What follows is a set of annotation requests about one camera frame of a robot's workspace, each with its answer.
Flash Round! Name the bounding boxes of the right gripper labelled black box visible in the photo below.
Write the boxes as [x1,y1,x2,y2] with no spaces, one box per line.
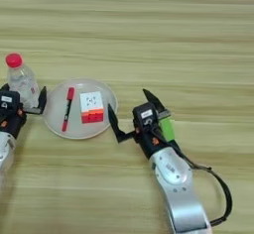
[132,102,159,129]

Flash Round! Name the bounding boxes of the red and black marker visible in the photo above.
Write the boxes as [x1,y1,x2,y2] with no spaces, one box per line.
[61,86,75,133]

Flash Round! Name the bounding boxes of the clear bottle with red cap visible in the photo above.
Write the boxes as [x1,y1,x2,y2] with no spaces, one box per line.
[5,53,41,109]

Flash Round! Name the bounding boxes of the round beige plate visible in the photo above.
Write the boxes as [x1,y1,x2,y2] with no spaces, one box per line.
[43,77,119,141]

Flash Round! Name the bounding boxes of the left gripper labelled black box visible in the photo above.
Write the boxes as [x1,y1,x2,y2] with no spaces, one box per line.
[0,89,21,114]

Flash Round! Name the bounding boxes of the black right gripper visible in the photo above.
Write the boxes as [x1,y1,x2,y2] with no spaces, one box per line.
[107,88,177,160]

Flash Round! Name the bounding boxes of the green block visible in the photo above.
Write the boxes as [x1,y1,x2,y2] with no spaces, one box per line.
[159,116,176,143]

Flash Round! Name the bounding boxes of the colourful puzzle cube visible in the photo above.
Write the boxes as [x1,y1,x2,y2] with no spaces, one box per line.
[79,90,105,125]

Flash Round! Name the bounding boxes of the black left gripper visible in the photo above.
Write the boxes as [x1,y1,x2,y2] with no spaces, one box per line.
[0,82,48,140]

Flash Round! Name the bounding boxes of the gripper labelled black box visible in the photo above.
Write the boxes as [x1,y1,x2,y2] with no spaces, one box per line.
[0,89,21,114]
[132,102,159,129]

